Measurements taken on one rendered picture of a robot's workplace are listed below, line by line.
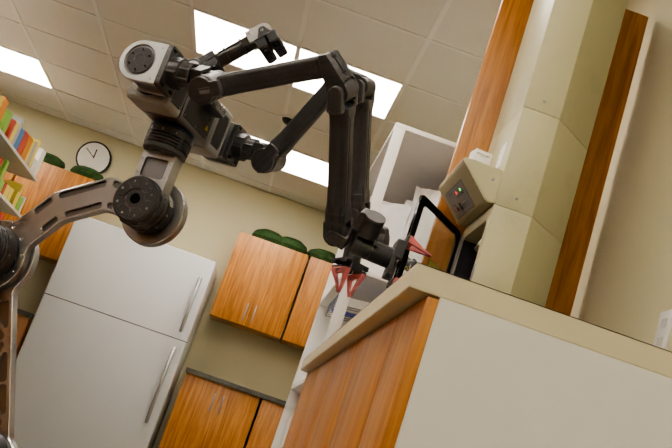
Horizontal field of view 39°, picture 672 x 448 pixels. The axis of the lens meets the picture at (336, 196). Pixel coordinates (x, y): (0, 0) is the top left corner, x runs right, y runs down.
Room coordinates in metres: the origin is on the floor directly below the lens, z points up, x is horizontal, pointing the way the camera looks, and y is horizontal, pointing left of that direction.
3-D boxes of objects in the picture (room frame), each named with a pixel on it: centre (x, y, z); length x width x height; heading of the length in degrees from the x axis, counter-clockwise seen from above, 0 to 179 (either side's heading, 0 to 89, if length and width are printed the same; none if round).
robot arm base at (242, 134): (2.86, 0.32, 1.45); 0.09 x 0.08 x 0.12; 159
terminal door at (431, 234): (2.63, -0.31, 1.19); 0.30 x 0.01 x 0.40; 146
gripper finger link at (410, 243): (2.41, -0.24, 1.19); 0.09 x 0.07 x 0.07; 93
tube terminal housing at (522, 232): (2.61, -0.53, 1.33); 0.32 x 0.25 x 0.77; 2
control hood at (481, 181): (2.60, -0.35, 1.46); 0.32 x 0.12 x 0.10; 2
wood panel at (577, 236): (2.84, -0.56, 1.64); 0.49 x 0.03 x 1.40; 92
